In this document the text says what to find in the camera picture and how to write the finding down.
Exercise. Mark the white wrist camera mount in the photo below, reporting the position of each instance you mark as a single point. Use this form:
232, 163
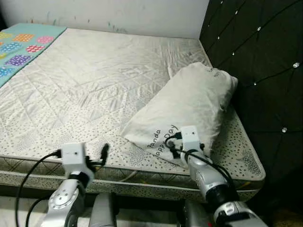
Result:
73, 153
190, 137

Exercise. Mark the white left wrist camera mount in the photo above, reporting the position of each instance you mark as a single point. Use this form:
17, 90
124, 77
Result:
73, 153

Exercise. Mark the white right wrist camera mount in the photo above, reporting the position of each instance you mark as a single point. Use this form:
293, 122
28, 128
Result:
190, 137

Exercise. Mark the white quilted mattress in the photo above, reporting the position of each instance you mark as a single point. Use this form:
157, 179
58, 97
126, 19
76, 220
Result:
94, 85

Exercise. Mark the silver robot right leg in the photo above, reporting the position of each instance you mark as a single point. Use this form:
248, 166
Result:
194, 216

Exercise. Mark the black bed base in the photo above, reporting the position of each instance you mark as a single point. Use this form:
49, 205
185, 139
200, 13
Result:
142, 201

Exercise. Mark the dark tufted headboard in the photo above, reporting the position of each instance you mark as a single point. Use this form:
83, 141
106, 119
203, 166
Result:
265, 47

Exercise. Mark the silver robot leg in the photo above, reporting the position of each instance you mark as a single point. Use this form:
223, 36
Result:
104, 213
194, 216

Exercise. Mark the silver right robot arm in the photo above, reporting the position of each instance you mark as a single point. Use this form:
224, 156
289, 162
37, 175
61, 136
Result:
208, 179

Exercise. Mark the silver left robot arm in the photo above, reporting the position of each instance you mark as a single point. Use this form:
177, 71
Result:
66, 203

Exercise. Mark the teal blanket with colourful shapes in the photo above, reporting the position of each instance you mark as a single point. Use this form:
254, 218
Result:
23, 42

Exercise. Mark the silver robot left leg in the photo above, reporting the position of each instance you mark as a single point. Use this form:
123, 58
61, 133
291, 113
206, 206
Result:
104, 213

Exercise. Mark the white printed pillow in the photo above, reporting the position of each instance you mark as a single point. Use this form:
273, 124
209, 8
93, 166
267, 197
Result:
189, 99

